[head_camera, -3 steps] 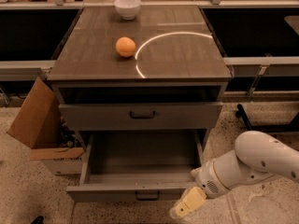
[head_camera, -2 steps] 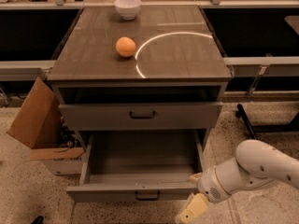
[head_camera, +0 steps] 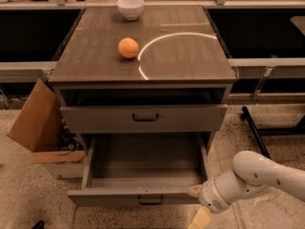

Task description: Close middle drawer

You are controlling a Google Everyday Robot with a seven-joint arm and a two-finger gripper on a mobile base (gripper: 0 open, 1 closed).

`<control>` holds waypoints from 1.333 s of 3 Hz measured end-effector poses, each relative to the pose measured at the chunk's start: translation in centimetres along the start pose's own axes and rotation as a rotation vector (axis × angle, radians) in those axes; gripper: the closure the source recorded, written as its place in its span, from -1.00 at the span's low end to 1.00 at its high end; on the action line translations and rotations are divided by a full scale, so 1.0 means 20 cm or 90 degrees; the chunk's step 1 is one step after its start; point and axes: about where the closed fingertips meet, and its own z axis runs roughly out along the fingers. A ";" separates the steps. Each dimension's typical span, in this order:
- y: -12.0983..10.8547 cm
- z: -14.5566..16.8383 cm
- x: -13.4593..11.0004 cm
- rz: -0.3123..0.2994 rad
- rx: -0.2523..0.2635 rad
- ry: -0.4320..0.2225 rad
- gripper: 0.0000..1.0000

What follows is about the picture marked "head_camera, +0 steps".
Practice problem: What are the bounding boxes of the open cardboard box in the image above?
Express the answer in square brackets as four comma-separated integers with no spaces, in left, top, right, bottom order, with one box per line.
[8,79,86,178]

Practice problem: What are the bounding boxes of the orange fruit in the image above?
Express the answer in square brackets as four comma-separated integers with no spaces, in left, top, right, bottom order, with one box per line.
[118,37,139,58]

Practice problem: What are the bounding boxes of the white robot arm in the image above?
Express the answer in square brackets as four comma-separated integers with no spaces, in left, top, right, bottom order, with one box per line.
[187,151,305,229]

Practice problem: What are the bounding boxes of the grey top drawer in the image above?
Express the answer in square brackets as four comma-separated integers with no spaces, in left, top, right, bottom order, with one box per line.
[60,104,228,134]

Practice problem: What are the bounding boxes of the grey drawer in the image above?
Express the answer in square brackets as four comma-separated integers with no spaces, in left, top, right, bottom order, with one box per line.
[60,104,228,134]
[68,133,208,207]

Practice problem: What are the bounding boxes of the white ceramic bowl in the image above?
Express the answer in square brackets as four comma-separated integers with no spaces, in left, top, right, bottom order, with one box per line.
[116,0,145,20]

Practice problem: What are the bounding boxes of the small black object on floor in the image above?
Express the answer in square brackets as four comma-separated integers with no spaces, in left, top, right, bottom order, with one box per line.
[31,220,45,229]

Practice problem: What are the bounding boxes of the grey drawer cabinet wood top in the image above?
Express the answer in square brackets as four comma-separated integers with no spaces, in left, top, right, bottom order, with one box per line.
[50,6,236,148]

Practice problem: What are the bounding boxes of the black wheeled stand base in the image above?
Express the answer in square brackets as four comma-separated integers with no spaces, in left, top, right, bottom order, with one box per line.
[240,106,305,158]

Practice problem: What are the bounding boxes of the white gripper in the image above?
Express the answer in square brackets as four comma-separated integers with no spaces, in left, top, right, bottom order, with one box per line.
[187,179,230,229]

